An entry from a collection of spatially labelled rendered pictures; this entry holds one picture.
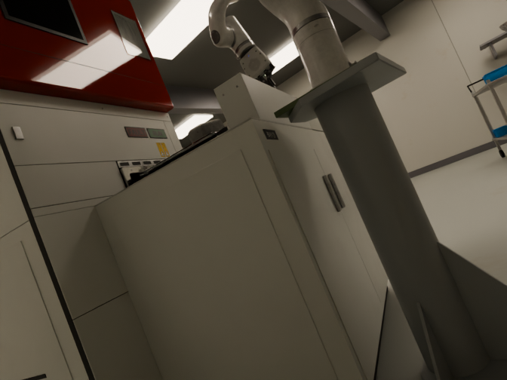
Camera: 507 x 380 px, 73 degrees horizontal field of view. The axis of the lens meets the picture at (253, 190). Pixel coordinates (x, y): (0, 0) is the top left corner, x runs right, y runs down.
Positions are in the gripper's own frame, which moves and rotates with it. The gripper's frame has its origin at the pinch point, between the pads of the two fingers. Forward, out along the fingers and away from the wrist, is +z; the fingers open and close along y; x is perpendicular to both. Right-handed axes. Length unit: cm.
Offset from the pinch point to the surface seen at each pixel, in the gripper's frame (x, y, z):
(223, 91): -40.2, -3.8, 7.6
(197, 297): -47, -44, 51
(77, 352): -66, -72, 45
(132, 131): -15, -55, -20
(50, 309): -66, -73, 31
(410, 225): -32, 14, 65
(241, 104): -40.3, -1.6, 13.9
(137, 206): -47, -45, 18
